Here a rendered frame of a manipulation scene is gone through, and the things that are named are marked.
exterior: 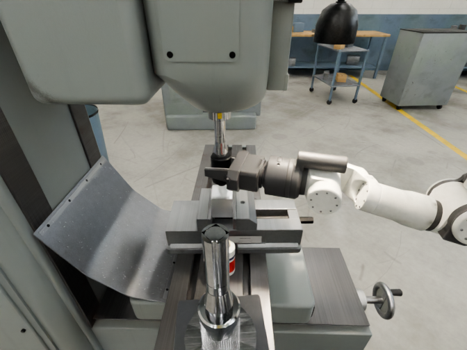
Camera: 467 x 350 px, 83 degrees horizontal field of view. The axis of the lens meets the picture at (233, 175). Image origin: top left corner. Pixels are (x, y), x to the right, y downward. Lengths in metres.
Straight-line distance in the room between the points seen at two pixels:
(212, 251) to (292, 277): 0.60
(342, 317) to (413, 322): 1.07
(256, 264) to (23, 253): 0.50
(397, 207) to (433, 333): 1.41
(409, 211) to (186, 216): 0.50
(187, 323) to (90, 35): 0.41
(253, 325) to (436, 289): 1.84
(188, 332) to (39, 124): 0.51
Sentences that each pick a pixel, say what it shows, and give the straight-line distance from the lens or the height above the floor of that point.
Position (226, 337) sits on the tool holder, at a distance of 0.33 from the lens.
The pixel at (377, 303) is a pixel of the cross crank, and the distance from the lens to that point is 1.10.
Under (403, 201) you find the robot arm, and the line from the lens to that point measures 0.61.
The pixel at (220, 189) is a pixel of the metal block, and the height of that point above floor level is 1.08.
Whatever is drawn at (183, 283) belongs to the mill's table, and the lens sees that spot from 0.67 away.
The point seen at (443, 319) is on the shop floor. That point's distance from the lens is 2.04.
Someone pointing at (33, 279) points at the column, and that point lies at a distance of 0.75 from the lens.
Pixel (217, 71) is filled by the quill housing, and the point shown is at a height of 1.39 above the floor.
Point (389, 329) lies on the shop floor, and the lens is 1.85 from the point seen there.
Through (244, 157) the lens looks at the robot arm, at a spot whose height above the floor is 1.18.
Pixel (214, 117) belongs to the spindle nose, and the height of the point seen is 1.29.
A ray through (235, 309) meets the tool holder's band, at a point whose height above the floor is 1.20.
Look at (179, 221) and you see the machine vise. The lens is 0.71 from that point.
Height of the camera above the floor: 1.48
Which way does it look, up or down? 34 degrees down
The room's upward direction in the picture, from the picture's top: straight up
